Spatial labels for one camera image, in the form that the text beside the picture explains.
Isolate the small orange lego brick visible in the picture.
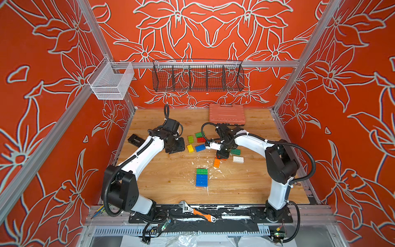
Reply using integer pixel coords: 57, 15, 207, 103
213, 158, 221, 168

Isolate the blue lego brick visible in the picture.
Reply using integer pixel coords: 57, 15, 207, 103
195, 180, 208, 187
195, 144, 206, 152
196, 174, 208, 183

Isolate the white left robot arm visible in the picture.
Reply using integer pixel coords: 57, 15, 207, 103
101, 124, 185, 218

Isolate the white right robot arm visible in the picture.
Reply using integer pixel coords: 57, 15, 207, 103
206, 123, 298, 214

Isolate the yellow lego brick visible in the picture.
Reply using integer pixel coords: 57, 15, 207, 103
187, 145, 194, 153

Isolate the dark green lego brick right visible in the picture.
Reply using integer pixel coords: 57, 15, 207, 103
230, 149, 241, 156

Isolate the white lego brick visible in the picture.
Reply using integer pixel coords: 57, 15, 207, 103
232, 156, 244, 164

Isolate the blue lego brick back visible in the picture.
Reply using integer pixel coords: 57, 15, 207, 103
195, 144, 206, 152

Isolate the salmon red tool case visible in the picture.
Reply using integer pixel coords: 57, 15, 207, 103
209, 104, 246, 126

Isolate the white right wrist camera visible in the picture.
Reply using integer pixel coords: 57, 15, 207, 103
205, 141, 222, 151

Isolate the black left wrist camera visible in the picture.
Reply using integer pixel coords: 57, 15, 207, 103
163, 118, 183, 136

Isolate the orange handled adjustable wrench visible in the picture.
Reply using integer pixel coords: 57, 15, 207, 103
179, 201, 217, 223

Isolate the black wire wall basket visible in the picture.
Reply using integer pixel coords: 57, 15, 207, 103
152, 59, 245, 93

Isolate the clear plastic wall bin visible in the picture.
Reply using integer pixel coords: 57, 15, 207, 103
87, 57, 135, 100

